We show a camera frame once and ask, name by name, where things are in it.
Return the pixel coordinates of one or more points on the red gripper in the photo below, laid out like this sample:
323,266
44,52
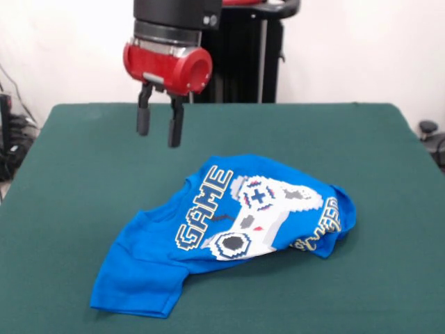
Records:
163,69

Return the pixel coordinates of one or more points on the blue game controller print t-shirt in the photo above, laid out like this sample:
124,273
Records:
139,271

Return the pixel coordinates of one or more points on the black computer box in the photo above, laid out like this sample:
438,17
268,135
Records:
4,118

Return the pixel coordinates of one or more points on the dark green table cloth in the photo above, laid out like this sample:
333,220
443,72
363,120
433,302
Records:
278,288

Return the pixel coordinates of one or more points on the black office chair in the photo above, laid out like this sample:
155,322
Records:
434,139

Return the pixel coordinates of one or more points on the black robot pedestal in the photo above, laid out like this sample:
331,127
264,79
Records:
243,52

